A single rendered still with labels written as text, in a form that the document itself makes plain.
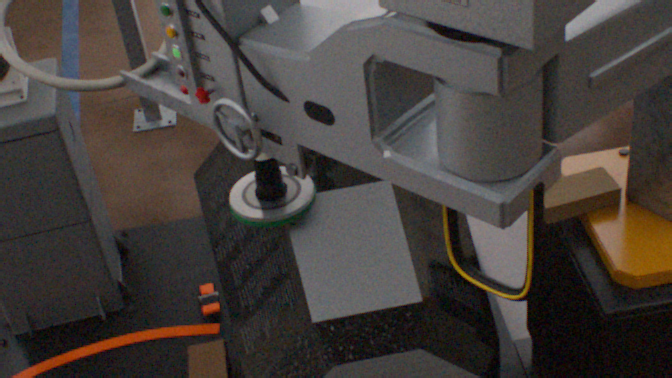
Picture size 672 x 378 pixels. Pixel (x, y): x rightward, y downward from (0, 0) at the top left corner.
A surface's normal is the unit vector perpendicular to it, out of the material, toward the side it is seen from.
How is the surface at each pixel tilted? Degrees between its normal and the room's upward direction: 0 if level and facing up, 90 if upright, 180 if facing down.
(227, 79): 90
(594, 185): 0
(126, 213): 0
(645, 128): 90
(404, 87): 90
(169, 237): 0
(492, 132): 90
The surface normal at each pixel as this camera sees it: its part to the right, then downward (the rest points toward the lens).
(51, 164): 0.22, 0.56
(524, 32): -0.66, 0.51
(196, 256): -0.12, -0.79
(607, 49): 0.61, 0.42
